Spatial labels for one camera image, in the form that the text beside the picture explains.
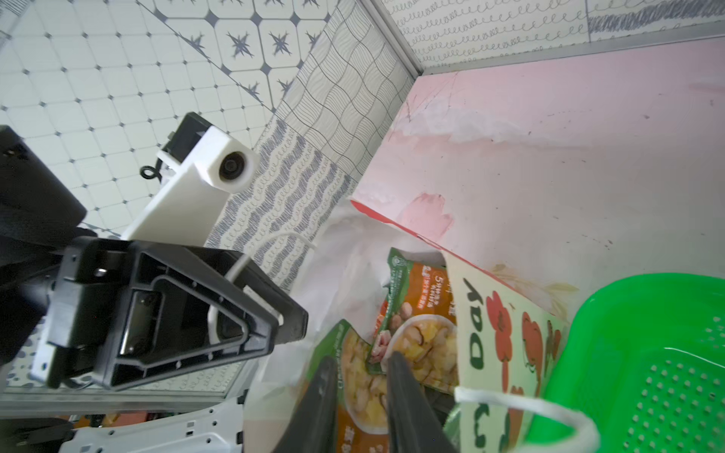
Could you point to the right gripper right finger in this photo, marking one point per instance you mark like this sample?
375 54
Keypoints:
413 425

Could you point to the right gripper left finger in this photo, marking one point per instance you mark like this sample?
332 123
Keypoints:
313 426

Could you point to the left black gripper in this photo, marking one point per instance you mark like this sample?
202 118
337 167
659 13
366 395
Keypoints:
131 313

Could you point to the large green soup packet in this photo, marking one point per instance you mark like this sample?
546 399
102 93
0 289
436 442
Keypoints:
361 416

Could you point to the orange green soup packet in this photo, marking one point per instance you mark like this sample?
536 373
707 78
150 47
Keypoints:
418 320

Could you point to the white red paper gift bag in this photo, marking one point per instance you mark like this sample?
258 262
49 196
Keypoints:
334 264

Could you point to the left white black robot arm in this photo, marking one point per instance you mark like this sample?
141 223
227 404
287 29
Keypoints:
39 219

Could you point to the green plastic basket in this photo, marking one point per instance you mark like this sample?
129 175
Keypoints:
645 361

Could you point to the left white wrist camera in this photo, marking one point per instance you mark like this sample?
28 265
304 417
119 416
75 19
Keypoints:
207 166

